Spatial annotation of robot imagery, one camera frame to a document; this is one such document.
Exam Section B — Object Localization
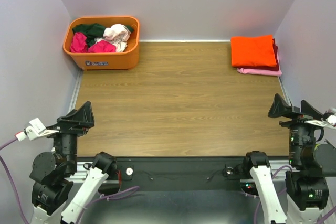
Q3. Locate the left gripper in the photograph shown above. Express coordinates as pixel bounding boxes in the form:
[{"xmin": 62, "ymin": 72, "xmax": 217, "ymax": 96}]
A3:
[{"xmin": 43, "ymin": 99, "xmax": 97, "ymax": 171}]

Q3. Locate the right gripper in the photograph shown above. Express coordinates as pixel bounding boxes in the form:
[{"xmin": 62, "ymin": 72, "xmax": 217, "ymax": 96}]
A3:
[{"xmin": 268, "ymin": 91, "xmax": 327, "ymax": 165}]

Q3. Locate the orange t-shirt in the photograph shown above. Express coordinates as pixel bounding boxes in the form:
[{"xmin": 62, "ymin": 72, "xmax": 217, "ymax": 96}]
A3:
[{"xmin": 230, "ymin": 35, "xmax": 277, "ymax": 67}]

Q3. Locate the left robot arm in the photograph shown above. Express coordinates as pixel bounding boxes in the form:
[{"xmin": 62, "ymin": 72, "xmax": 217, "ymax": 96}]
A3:
[{"xmin": 25, "ymin": 101, "xmax": 117, "ymax": 223}]

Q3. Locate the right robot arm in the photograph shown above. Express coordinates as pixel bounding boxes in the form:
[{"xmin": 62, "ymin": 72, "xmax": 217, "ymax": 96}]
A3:
[{"xmin": 241, "ymin": 93, "xmax": 335, "ymax": 223}]

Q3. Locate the folded dark red t-shirt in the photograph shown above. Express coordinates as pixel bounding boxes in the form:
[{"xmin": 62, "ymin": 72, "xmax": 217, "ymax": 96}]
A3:
[{"xmin": 237, "ymin": 38, "xmax": 282, "ymax": 76}]

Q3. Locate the folded pink t-shirt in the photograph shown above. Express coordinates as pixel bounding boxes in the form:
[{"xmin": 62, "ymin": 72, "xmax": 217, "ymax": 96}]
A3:
[{"xmin": 237, "ymin": 54, "xmax": 282, "ymax": 77}]

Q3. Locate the magenta garment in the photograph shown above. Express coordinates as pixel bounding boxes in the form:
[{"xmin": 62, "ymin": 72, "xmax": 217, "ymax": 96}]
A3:
[{"xmin": 70, "ymin": 32, "xmax": 117, "ymax": 53}]

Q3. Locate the orange plastic laundry basket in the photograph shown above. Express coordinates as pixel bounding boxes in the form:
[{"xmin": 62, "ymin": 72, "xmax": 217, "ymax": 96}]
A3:
[{"xmin": 63, "ymin": 16, "xmax": 140, "ymax": 70}]

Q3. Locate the dark green garment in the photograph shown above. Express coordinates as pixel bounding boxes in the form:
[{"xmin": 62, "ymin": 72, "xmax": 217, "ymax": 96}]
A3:
[{"xmin": 72, "ymin": 23, "xmax": 135, "ymax": 48}]

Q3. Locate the pale pink garment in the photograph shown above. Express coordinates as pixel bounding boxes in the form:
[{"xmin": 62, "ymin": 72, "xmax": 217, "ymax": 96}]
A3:
[{"xmin": 95, "ymin": 24, "xmax": 134, "ymax": 52}]

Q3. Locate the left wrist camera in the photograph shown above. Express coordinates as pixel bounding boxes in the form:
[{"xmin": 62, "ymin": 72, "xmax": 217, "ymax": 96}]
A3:
[{"xmin": 14, "ymin": 118, "xmax": 59, "ymax": 142}]

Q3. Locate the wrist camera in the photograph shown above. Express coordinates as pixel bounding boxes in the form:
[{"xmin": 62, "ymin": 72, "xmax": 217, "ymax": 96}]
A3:
[
  {"xmin": 14, "ymin": 118, "xmax": 59, "ymax": 142},
  {"xmin": 306, "ymin": 108, "xmax": 335, "ymax": 130}
]

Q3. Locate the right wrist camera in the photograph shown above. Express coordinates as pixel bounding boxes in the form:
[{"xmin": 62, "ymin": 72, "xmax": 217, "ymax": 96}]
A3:
[{"xmin": 306, "ymin": 108, "xmax": 335, "ymax": 130}]

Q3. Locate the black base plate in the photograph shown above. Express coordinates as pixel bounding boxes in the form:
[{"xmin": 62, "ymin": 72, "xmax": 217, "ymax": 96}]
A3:
[{"xmin": 76, "ymin": 156, "xmax": 291, "ymax": 192}]

